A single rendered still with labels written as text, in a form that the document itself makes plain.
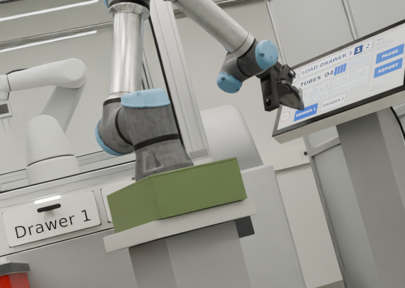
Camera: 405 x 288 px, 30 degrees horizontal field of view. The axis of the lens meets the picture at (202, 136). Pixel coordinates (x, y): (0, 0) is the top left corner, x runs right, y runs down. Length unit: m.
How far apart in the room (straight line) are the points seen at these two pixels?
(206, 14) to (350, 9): 1.82
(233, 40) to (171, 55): 0.49
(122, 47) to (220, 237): 0.59
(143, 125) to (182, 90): 0.71
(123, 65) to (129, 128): 0.23
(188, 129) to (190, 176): 0.79
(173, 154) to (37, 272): 0.80
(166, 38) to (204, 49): 3.51
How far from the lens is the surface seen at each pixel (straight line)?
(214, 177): 1.76
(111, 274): 2.45
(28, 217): 2.44
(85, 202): 2.44
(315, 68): 2.61
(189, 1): 2.07
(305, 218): 6.04
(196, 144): 2.51
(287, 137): 2.51
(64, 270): 2.45
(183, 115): 2.52
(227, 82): 2.22
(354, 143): 2.48
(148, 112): 1.84
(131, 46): 2.06
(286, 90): 2.39
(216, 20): 2.09
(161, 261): 1.77
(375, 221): 2.48
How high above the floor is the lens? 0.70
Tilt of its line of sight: 7 degrees up
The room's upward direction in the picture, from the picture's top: 15 degrees counter-clockwise
